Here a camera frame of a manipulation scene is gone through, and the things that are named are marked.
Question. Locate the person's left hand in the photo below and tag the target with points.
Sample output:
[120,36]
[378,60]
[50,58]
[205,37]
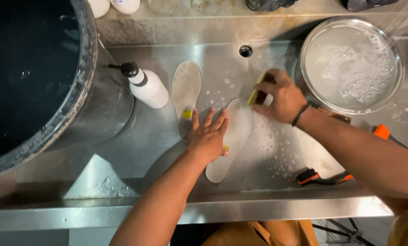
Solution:
[205,141]

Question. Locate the person's right hand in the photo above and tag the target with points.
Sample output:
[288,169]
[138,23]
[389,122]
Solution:
[286,99]

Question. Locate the yellow and dark sponge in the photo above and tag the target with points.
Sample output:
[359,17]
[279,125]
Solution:
[253,97]

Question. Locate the soapy white shoe insole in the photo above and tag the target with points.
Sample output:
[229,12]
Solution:
[236,129]

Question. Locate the stainless steel sink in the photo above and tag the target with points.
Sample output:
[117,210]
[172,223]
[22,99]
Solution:
[163,164]

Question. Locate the stained white shoe insole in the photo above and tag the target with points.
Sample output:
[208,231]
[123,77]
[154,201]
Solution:
[186,85]

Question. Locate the glass bowl of soapy water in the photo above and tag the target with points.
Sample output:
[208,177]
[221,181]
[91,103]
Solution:
[352,65]

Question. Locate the white pump bottle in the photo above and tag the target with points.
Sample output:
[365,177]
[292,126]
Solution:
[149,89]

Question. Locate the black and orange brush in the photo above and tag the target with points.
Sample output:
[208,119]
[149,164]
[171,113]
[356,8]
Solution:
[309,177]

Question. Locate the dark shoe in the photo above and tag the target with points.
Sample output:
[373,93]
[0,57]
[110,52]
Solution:
[268,4]
[364,4]

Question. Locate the person's brown clothing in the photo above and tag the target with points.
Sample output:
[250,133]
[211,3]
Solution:
[258,235]

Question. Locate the clear glass jar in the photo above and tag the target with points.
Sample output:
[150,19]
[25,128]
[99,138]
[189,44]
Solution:
[163,5]

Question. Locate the large dark water tub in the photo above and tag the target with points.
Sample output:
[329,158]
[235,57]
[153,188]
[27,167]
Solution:
[29,75]

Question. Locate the black metal frame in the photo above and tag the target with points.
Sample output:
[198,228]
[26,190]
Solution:
[344,232]

